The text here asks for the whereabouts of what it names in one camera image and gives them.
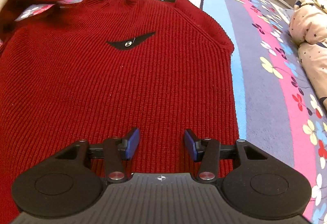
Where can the beige star-print quilt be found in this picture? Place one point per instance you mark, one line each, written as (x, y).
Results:
(313, 35)

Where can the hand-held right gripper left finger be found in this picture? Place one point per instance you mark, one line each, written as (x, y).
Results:
(133, 141)

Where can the floral striped bed sheet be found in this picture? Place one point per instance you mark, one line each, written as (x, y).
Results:
(268, 73)

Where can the red knit sweater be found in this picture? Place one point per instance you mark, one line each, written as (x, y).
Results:
(115, 86)

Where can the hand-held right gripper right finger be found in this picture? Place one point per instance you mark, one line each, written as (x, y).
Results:
(190, 142)

